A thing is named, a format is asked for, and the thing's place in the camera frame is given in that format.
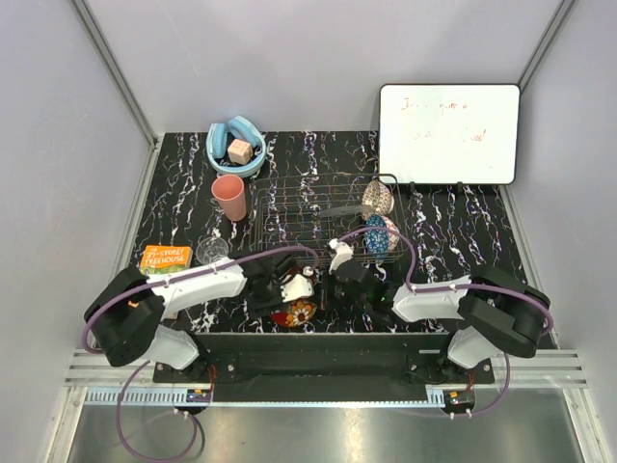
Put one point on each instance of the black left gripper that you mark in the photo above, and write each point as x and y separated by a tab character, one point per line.
255	305

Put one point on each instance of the red floral plate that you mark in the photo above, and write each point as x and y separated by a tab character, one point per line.
295	314

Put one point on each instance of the blue patterned bowl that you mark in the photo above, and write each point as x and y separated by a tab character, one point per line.
379	239

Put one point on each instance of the clear faceted glass tumbler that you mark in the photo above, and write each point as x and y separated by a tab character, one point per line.
211	249

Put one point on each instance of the clear glass dish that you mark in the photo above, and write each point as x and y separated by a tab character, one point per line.
346	210

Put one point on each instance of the beige patterned bowl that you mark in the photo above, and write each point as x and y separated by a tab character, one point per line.
377	199

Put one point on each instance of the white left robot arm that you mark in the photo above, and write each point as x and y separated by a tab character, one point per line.
125	322

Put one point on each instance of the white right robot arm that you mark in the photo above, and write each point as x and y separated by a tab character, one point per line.
499	312

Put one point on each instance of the pink plastic cup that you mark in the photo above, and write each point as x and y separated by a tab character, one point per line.
229	192

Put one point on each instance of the orange treehouse book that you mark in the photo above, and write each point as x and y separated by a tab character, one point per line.
160	259

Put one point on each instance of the pink dice cube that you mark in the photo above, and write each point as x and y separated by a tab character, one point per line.
240	152

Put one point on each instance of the light blue headphones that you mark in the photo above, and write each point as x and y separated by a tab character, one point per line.
220	135

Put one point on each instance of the white dry-erase board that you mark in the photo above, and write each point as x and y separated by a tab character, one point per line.
447	134

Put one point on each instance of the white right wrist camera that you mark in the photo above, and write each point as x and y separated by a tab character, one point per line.
342	252

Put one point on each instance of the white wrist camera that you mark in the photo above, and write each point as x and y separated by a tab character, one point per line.
342	252
298	283

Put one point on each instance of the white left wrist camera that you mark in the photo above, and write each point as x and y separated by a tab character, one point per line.
298	283

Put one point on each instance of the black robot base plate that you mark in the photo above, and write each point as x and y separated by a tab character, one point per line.
322	369

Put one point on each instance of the wire dish rack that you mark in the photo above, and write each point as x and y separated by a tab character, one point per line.
285	209

